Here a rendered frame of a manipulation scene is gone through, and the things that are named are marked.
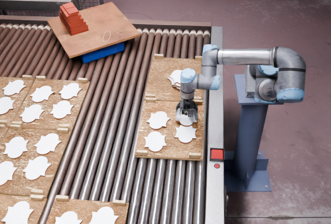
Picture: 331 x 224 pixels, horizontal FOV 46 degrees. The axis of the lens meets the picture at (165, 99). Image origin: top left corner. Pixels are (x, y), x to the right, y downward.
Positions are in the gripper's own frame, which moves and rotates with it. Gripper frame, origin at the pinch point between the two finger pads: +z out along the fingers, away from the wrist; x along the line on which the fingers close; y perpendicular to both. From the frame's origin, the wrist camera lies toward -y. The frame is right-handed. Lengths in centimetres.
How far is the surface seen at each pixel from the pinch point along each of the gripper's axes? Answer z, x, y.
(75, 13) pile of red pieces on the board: -20, -76, -68
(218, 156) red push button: 1.0, 17.5, 24.3
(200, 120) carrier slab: 1.5, 7.9, 0.3
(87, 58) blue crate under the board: 3, -67, -50
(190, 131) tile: -0.1, 2.7, 9.6
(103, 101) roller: 5, -50, -13
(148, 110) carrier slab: 2.1, -21.7, -6.1
